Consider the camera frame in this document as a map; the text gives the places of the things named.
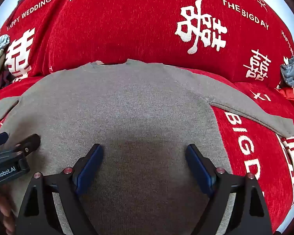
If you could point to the dark purple cloth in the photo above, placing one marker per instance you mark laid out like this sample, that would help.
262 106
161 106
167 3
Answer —
5 78

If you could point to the grey plush cloth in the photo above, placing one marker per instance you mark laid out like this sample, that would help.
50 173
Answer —
292 69

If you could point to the red printed sofa cover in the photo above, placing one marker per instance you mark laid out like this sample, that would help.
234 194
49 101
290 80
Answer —
127 17

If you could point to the grey knit sweater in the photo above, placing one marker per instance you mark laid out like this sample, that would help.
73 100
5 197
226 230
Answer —
137 112

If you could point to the person's left hand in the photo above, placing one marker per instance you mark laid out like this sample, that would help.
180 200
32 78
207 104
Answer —
8 220

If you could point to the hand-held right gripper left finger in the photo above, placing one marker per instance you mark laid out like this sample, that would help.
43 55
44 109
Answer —
93 162

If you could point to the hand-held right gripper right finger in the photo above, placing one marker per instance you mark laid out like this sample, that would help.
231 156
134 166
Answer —
197 164

